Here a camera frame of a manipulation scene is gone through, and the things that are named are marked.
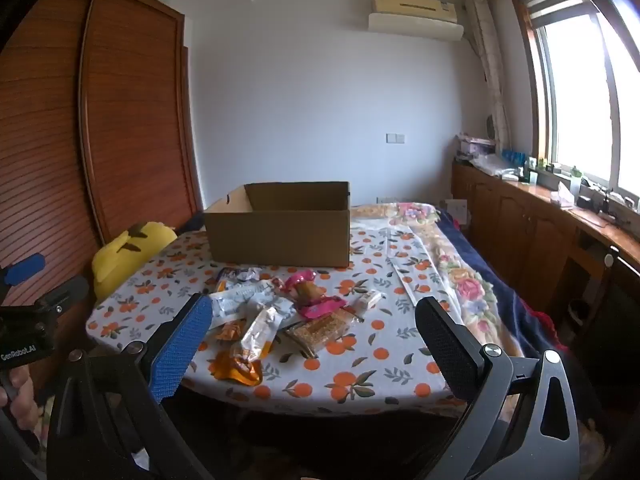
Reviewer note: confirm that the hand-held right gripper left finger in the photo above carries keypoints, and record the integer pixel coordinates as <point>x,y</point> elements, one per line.
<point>185,345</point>

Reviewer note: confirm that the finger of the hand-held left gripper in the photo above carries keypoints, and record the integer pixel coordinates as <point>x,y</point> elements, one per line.
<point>22,267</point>
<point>67,292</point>

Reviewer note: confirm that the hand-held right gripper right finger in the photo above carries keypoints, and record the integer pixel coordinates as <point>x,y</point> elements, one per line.
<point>445,345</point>

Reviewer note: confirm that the silver white snack packet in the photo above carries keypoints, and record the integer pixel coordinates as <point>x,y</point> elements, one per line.
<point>235,302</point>

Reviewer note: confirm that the cardboard box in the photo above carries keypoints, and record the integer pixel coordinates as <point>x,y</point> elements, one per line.
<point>280,232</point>

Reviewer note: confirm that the person's left hand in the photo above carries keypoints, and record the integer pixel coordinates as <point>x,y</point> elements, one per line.
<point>17,395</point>

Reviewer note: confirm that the orange chips packet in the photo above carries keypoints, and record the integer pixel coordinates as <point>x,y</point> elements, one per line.
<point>231,332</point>

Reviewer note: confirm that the floral blanket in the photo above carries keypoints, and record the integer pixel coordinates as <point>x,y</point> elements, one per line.
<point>465,285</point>

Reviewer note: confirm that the orange printed bedsheet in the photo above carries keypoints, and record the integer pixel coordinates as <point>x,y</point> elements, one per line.
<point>380,355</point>

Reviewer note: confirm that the yellow plush toy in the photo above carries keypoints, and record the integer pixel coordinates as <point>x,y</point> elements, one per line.
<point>125,255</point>

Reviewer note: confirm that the navy blanket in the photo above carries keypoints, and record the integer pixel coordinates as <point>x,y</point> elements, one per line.
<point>505,300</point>

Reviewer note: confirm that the silver tan snack packet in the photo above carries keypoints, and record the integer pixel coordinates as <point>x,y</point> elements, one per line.
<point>260,332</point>

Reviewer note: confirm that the small beige snack packet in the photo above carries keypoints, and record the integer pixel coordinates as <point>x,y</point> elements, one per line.
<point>367,301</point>

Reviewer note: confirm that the clear grain bar packet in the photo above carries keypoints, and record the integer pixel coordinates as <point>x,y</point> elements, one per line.
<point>317,332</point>

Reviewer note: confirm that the wooden cabinet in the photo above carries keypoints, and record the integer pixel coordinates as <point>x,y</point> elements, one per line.
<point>525,240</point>

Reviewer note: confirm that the white panel on cabinet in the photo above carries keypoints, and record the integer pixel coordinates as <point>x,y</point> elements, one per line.
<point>456,210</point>

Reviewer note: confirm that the wooden wardrobe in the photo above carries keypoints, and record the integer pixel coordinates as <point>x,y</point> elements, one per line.
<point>100,135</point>

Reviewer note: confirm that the white plastic bags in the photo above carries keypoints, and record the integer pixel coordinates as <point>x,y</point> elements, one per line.
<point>492,165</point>

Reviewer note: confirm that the tissue pack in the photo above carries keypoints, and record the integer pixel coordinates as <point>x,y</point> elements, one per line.
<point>562,196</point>

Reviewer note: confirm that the green bottles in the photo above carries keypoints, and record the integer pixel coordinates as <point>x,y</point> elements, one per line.
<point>534,170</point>

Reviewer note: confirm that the blue bottles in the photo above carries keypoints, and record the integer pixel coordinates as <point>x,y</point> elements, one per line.
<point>513,157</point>

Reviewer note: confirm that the stack of pink boxes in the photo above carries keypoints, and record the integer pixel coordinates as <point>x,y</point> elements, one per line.
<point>475,147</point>

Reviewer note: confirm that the round grey fan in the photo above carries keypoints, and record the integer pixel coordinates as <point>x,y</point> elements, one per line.
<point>490,127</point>

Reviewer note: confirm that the white curtain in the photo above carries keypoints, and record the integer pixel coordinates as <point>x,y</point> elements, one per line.
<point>490,70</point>

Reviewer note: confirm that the window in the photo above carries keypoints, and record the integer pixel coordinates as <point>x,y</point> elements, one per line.
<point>580,100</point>

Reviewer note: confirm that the white wall switch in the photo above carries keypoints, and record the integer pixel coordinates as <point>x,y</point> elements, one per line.
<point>395,137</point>

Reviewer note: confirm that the wall air conditioner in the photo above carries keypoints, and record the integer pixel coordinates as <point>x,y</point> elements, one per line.
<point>415,22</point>

